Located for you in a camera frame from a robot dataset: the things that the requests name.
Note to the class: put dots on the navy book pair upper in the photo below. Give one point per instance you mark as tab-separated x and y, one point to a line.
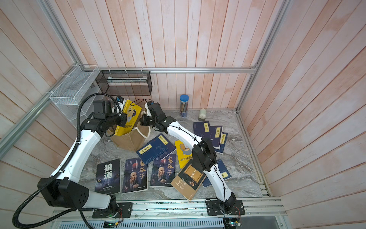
171	147

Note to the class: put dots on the navy book pair lower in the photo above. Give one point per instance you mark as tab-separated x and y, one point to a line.
151	150

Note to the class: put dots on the white wire mesh shelf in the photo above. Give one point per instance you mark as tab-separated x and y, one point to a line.
76	85

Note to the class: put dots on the yellow cartoon book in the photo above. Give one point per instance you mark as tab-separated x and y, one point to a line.
184	153
133	111

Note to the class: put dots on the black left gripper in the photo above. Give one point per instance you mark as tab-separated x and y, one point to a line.
123	116

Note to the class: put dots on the navy book yellow label right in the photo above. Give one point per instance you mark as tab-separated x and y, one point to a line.
223	141

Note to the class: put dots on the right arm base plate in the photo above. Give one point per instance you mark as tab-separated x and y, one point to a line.
216	207

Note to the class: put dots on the navy book yellow label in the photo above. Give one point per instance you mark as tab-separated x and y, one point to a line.
223	141
216	132
202	129

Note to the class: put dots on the black wolf book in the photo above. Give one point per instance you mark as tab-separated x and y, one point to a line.
108	177

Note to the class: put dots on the navy book pair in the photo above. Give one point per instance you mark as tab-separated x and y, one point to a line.
171	147
151	150

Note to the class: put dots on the black mesh wall basket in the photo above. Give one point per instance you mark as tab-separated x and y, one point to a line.
125	82

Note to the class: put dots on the old man book right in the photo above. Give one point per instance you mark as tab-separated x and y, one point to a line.
163	171

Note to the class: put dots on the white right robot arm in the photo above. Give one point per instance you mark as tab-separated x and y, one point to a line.
203	152

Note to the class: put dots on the tan canvas bag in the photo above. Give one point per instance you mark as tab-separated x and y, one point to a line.
133	140

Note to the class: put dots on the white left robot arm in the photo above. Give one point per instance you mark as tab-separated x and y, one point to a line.
62	188

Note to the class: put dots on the aluminium front rail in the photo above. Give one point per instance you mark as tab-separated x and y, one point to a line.
182	208

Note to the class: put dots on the brown black cover book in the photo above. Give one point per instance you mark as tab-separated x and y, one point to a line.
189	180

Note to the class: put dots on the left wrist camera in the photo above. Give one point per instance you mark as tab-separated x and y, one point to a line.
120	102

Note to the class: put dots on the navy book yellow label back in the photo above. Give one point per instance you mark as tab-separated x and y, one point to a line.
202	129

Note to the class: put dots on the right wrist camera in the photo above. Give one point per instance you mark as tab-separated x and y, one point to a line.
147	109

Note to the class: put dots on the navy book yellow label middle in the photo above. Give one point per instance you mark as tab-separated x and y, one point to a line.
216	132

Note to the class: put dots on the navy book front right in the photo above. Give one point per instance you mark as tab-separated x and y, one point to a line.
224	172

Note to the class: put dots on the old man book left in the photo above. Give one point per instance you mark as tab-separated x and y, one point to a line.
135	176

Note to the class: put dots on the clear pencil tube blue lid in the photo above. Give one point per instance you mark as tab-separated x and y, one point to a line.
184	99

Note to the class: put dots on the old man book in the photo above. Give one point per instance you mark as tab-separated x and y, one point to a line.
135	176
163	171

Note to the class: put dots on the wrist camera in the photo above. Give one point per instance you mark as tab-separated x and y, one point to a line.
120	102
147	109

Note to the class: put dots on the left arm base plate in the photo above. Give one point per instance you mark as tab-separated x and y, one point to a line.
117	210

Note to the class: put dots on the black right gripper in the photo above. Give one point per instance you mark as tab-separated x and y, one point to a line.
144	123

